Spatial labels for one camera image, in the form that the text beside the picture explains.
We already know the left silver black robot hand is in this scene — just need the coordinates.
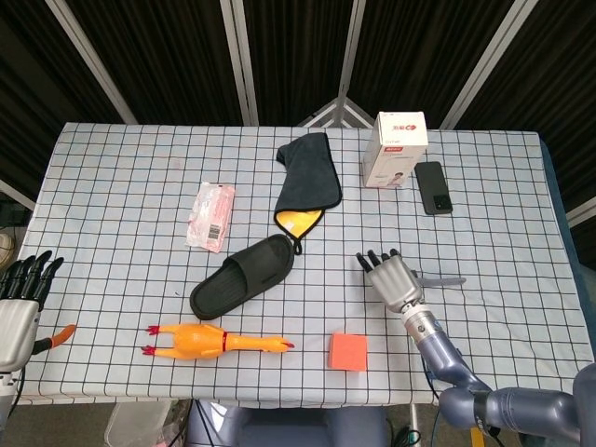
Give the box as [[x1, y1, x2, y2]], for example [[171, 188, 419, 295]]
[[0, 250, 76, 373]]

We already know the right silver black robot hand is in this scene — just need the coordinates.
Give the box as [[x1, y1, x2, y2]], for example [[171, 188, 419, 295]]
[[356, 249, 424, 314]]

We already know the black slipper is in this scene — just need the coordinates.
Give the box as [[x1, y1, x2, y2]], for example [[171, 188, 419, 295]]
[[189, 233, 297, 321]]

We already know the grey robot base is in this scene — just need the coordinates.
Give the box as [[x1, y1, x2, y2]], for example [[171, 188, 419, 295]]
[[185, 404, 392, 447]]

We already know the orange foam cube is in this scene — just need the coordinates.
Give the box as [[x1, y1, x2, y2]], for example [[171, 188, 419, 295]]
[[329, 332, 369, 373]]

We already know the black smartphone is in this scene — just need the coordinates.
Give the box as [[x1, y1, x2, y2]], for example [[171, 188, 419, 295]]
[[413, 160, 454, 216]]

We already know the grey and yellow towel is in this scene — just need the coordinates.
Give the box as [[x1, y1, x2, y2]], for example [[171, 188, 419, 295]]
[[273, 131, 344, 255]]

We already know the white lamp carton box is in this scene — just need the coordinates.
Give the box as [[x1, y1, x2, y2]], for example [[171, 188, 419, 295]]
[[362, 110, 430, 190]]

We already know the clear plastic container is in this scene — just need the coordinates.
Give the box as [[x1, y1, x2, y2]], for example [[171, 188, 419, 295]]
[[104, 400, 173, 447]]

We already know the white checkered tablecloth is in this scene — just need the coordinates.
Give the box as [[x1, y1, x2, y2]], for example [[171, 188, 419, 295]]
[[13, 121, 589, 411]]

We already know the yellow rubber chicken toy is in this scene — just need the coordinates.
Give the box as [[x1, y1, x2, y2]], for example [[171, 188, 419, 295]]
[[141, 322, 295, 362]]

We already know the pink wet wipes packet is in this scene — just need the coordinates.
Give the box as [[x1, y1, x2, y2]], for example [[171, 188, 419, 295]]
[[184, 181, 237, 254]]

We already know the black folding partition screen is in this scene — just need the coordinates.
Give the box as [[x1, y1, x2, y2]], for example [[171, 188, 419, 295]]
[[0, 0, 596, 224]]

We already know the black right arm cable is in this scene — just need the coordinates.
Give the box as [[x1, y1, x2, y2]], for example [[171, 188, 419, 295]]
[[421, 356, 441, 404]]

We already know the white metal frame stand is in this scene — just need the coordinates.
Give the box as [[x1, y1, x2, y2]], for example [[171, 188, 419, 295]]
[[297, 95, 381, 128]]

